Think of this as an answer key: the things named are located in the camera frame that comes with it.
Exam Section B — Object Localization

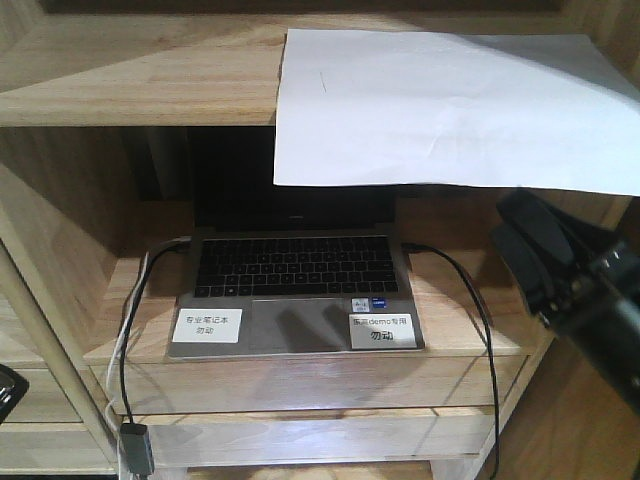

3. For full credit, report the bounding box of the grey open laptop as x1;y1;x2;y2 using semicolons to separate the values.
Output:
168;126;424;359

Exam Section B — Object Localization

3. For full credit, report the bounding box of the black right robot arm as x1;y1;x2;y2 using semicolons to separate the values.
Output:
491;189;639;410

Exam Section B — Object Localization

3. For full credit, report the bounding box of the black laptop cable right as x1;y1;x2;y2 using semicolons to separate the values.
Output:
402;241;501;480

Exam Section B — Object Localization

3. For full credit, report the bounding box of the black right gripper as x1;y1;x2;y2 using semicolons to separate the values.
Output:
490;189;639;345

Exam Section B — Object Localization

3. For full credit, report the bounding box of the black laptop cable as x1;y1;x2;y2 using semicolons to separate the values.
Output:
402;241;501;480
118;240;191;426

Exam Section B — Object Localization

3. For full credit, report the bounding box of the black laptop cable left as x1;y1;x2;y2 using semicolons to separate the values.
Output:
118;240;191;426

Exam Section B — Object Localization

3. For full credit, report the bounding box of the wooden shelf unit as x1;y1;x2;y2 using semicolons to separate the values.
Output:
1;1;639;479

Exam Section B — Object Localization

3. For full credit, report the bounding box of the black stapler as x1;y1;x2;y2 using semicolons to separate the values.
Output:
0;365;30;423

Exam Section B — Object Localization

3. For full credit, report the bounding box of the grey usb hub adapter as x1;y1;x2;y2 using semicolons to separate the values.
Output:
119;422;155;477

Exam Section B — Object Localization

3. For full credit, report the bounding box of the white paper sheet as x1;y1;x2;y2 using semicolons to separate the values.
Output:
273;29;639;196

